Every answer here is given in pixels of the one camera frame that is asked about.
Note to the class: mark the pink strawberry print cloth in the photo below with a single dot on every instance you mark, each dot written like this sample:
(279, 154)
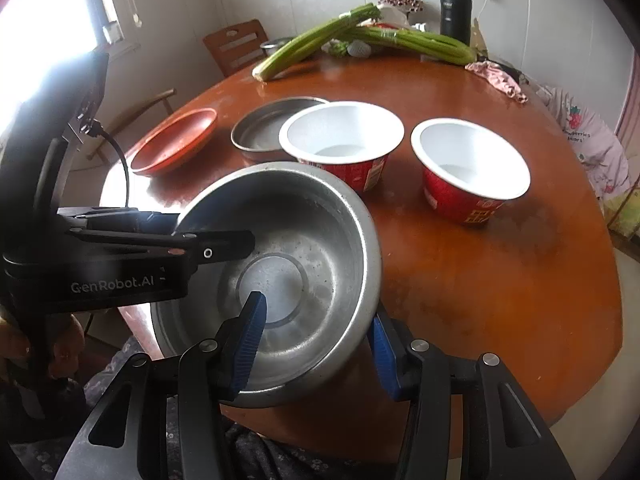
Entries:
(590, 145)

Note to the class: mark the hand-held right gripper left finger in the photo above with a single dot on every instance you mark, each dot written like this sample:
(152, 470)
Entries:
(247, 350)

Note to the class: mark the light wooden armchair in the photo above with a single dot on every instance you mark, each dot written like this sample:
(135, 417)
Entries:
(150, 100)

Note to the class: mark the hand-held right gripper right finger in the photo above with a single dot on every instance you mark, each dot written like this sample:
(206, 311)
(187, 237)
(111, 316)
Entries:
(387, 365)

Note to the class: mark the white foam net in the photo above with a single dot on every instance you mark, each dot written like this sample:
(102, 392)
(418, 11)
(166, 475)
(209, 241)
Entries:
(359, 49)

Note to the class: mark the large steel bowl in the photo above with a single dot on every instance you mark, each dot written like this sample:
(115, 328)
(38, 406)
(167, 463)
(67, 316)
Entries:
(310, 240)

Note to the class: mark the long celery bunch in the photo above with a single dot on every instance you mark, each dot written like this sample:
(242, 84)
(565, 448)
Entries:
(300, 47)

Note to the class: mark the wrapped celery bunch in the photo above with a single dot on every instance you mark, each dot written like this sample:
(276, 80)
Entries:
(425, 42)

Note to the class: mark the shallow round steel plate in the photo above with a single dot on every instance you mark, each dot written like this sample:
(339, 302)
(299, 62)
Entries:
(260, 130)

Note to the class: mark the person's dark floral clothing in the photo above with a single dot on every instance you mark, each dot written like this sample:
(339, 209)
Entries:
(280, 455)

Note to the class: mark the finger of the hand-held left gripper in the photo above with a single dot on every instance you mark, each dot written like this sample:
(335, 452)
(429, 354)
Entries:
(220, 247)
(125, 219)

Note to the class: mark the person's left hand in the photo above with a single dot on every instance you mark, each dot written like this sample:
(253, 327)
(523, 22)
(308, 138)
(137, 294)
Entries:
(67, 345)

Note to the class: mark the red packet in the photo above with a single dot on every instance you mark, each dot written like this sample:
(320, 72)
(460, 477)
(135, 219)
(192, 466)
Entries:
(385, 26)

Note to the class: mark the brown wooden chair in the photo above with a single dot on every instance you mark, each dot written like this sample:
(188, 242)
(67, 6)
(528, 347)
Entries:
(235, 47)

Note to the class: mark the small steel bowl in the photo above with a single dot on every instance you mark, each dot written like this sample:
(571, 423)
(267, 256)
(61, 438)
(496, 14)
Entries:
(272, 45)

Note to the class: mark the window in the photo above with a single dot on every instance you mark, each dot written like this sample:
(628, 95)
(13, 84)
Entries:
(40, 35)

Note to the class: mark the pink cartoon door curtain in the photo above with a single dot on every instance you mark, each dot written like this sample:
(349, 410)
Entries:
(625, 215)

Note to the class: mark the orange plate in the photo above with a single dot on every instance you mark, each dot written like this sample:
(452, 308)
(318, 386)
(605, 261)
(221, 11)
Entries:
(175, 142)

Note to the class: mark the red paper bowl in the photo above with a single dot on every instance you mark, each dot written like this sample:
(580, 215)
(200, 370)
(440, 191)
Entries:
(465, 150)
(340, 130)

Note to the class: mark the black thermos bottle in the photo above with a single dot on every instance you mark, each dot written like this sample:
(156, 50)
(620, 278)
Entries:
(455, 15)

